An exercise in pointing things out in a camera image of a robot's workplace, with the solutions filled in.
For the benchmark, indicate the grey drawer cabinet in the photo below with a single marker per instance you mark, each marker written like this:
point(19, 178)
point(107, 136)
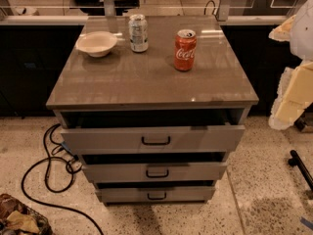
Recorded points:
point(126, 89)

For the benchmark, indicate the silver soda can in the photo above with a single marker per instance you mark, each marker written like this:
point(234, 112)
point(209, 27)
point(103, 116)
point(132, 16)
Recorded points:
point(138, 33)

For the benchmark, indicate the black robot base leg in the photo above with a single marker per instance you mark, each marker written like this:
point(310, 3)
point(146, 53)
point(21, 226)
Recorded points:
point(295, 160)

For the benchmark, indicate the basket with cloths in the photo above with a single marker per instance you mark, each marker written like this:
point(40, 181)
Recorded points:
point(16, 218)

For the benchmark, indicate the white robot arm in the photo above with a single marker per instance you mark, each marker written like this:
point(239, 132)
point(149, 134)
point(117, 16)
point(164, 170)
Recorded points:
point(298, 32)

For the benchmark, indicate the grey bottom drawer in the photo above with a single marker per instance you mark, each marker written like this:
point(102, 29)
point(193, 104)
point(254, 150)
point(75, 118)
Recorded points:
point(153, 195)

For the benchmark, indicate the grey top drawer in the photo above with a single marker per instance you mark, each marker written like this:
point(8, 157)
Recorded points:
point(150, 140)

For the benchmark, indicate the red coca-cola can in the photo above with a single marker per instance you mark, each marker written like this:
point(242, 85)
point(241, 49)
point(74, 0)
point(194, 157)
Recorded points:
point(185, 48)

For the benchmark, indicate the white bowl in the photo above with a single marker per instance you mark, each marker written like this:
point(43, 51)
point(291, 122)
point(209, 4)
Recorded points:
point(96, 44)

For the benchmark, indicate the grey middle drawer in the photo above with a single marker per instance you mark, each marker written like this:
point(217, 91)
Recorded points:
point(119, 173)

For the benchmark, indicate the grey drawer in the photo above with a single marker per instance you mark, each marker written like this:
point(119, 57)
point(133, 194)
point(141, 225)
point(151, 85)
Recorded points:
point(150, 140)
point(153, 195)
point(119, 173)

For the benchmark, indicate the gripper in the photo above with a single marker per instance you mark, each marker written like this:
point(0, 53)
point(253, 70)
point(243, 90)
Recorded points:
point(303, 33)

